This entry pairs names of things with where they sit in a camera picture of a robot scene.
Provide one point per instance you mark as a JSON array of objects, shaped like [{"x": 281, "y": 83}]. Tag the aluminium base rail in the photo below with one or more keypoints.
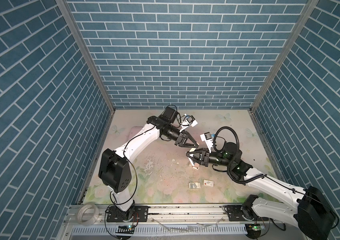
[{"x": 169, "y": 214}]

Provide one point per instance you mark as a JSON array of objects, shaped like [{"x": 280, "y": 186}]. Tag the white staple box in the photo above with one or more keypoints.
[{"x": 208, "y": 183}]

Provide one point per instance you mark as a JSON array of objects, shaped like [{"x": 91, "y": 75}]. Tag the clear tape roll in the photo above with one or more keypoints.
[{"x": 88, "y": 214}]

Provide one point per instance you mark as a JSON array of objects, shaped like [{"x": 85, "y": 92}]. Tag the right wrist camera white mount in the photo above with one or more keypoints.
[{"x": 208, "y": 139}]

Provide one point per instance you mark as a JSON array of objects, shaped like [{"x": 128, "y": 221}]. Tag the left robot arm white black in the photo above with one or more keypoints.
[{"x": 114, "y": 169}]

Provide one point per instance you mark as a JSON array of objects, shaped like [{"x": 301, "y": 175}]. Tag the staple box tray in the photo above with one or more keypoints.
[{"x": 194, "y": 185}]

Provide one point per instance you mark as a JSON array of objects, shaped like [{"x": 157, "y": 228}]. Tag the pink stapler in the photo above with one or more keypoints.
[{"x": 192, "y": 159}]

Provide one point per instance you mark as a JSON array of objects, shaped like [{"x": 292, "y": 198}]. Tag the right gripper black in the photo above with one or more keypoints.
[{"x": 204, "y": 159}]

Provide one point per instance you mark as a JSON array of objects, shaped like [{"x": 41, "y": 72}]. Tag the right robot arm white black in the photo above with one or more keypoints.
[{"x": 304, "y": 208}]

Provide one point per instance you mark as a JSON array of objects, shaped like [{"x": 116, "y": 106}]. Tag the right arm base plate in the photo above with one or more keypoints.
[{"x": 235, "y": 213}]

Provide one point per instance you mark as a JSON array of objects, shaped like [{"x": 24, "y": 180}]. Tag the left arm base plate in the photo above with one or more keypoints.
[{"x": 116, "y": 215}]

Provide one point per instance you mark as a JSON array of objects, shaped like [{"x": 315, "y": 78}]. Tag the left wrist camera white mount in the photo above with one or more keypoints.
[{"x": 189, "y": 121}]

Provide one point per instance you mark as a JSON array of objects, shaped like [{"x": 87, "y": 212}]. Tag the white slotted cable duct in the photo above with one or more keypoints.
[{"x": 154, "y": 230}]

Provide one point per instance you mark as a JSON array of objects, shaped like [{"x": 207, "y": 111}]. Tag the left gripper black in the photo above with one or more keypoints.
[{"x": 181, "y": 138}]

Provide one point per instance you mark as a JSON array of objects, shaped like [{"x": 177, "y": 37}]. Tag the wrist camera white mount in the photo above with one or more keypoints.
[
  {"x": 208, "y": 139},
  {"x": 189, "y": 121}
]

